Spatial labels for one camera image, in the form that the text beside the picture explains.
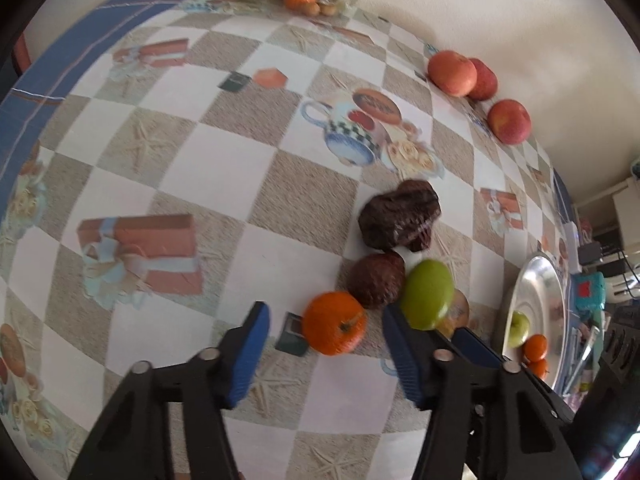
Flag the oval green fruit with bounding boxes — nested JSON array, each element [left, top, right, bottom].
[[400, 259, 456, 332]]

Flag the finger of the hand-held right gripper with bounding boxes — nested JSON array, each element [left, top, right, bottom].
[[452, 326, 574, 425]]

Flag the silver metal plate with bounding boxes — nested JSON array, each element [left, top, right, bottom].
[[492, 254, 570, 393]]

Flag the teal box with red label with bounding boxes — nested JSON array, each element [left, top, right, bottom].
[[570, 272, 607, 312]]

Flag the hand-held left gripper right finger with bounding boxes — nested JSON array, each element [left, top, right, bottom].
[[382, 304, 583, 480]]

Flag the round dark brown date cluster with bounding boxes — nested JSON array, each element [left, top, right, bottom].
[[346, 250, 407, 310]]

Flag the black device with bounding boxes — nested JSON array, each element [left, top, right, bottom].
[[577, 242, 604, 267]]

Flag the round green fruit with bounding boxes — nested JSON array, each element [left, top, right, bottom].
[[507, 311, 531, 349]]

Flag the red apple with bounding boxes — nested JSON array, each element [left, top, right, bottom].
[[467, 57, 499, 102], [427, 50, 478, 98], [487, 99, 532, 146]]

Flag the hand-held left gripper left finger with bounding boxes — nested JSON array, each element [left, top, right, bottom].
[[67, 301, 271, 480]]

